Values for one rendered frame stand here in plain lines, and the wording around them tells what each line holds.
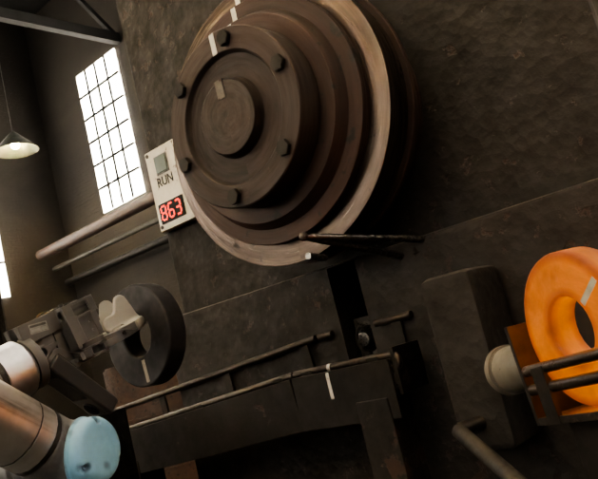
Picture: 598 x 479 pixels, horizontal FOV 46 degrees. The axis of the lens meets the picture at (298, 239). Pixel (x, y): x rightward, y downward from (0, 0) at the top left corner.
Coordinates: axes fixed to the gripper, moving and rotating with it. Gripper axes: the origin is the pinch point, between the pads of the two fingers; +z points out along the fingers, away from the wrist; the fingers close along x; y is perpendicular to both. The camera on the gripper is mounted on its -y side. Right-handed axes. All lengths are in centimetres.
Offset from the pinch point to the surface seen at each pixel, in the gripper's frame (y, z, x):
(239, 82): 27.1, 17.5, -22.1
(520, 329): -15, 4, -55
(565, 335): -16, 2, -60
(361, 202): 3.2, 20.6, -31.5
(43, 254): 92, 599, 938
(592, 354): -16, -6, -64
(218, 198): 12.7, 14.4, -11.4
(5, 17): 395, 558, 720
